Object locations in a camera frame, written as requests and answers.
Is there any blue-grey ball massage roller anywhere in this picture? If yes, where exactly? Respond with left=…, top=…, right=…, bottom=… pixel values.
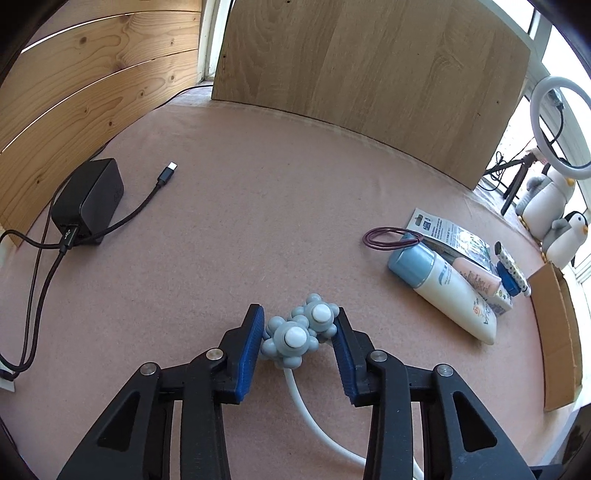
left=261, top=293, right=423, bottom=480

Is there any small white patterned box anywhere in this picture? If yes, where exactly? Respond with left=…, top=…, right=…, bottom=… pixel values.
left=482, top=288, right=514, bottom=318

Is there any pine slat panel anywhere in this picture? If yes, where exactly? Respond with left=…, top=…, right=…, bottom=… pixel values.
left=0, top=0, right=204, bottom=250

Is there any light oak board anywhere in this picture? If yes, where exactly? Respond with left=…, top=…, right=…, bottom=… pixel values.
left=211, top=0, right=532, bottom=192

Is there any small penguin plush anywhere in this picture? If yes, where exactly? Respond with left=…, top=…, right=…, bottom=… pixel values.
left=541, top=211, right=591, bottom=268

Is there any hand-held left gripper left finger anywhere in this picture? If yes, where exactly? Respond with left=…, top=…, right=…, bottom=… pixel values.
left=58, top=303, right=266, bottom=480

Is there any black tripod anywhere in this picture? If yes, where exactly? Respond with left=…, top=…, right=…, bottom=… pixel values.
left=482, top=152, right=539, bottom=215

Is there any white ring light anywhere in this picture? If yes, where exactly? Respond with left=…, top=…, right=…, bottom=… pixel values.
left=529, top=75, right=591, bottom=180

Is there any white bottle with blue cap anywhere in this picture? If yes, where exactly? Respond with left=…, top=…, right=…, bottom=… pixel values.
left=387, top=233, right=498, bottom=344

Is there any pink tube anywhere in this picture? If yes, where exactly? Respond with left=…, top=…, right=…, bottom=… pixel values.
left=450, top=256, right=502, bottom=298

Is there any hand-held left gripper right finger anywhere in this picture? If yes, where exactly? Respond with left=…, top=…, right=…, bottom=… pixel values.
left=331, top=307, right=539, bottom=480

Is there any black USB-C cable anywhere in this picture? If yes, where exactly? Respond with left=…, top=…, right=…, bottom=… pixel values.
left=81, top=161, right=178, bottom=243

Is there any dark blue round item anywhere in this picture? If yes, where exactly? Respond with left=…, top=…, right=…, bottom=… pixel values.
left=496, top=262, right=520, bottom=296

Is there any large penguin plush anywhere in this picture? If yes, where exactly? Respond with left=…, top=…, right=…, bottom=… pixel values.
left=516, top=166, right=578, bottom=232

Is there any long thin black cord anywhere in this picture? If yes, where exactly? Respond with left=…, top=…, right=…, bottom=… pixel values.
left=0, top=82, right=214, bottom=252

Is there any dotted white tissue pack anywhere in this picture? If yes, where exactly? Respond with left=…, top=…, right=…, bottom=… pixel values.
left=494, top=241, right=532, bottom=297

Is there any grey printed packet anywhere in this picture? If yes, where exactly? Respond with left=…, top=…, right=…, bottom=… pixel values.
left=406, top=208, right=491, bottom=271

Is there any black power adapter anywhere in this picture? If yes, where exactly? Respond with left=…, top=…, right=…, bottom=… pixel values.
left=50, top=158, right=124, bottom=246

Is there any cardboard box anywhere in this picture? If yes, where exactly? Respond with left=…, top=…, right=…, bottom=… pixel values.
left=526, top=262, right=583, bottom=412

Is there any black USB-A cable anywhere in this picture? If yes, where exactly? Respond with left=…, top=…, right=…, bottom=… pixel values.
left=0, top=224, right=77, bottom=384

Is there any purple cord loop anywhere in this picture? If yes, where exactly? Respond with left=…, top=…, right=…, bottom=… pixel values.
left=362, top=226, right=423, bottom=252

